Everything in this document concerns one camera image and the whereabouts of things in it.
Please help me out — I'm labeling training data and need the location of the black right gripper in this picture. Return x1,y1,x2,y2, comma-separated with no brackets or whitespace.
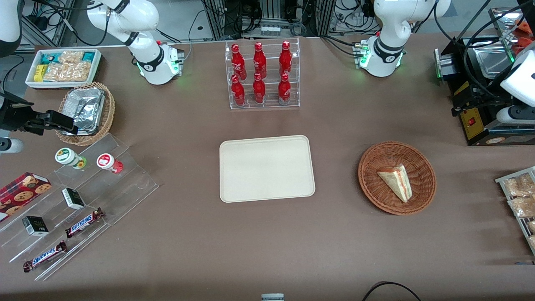
0,93,80,136

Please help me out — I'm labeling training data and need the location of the triangle sandwich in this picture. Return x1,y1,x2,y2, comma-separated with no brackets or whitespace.
377,164,413,204

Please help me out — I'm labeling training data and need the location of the tan wicker basket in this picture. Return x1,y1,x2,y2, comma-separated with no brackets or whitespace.
55,82,116,146

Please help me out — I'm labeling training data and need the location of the beige rectangular tray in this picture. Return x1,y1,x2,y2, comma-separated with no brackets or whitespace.
219,135,316,204

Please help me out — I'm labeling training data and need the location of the round brown wicker basket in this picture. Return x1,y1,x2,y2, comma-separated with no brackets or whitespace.
358,141,437,216

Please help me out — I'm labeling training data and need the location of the stainless steel tray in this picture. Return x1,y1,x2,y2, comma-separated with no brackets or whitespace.
488,6,535,63

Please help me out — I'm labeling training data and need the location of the tray of cracker packs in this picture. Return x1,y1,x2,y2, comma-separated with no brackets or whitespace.
495,166,535,256

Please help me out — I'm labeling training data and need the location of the aluminium foil container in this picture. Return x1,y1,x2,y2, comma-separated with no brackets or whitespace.
63,88,105,135

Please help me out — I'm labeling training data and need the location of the green lid cup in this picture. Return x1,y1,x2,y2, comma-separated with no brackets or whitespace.
55,148,87,170

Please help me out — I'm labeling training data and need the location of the large clear bag of crackers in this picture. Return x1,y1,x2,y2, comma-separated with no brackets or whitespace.
43,62,93,83

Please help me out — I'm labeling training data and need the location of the red lid cup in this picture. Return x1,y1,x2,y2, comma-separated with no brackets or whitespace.
97,153,124,174

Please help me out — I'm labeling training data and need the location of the white snack bin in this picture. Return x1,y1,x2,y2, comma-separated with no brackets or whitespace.
25,48,102,90

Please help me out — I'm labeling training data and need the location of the small black carton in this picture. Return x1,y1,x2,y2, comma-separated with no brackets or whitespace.
22,216,49,237
62,188,86,210

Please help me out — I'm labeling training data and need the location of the red cookie box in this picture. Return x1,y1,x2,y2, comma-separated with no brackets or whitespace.
0,172,52,222

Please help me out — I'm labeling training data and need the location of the clear acrylic stepped shelf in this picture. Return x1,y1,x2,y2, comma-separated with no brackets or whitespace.
0,133,160,281

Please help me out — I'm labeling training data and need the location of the snickers chocolate bar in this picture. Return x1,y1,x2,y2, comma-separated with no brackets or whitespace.
23,240,68,273
65,208,105,239

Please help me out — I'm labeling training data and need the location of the red cola bottle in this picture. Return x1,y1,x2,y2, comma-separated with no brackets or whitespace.
253,42,267,79
231,74,246,106
279,41,293,77
278,73,292,105
231,43,247,81
252,72,266,104

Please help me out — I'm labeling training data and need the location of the clear acrylic bottle rack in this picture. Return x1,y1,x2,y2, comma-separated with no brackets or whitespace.
225,38,301,110

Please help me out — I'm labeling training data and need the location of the black sealing machine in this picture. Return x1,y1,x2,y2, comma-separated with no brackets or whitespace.
434,36,535,147

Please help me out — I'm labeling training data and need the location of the clear bag of snacks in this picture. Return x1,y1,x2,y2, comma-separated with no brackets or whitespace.
503,173,535,197
508,196,535,218

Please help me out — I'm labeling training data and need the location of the aluminium frame rack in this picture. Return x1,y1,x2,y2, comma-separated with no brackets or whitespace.
201,0,336,41

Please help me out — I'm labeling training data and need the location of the black cable loop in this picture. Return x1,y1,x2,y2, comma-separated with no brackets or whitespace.
362,281,423,301

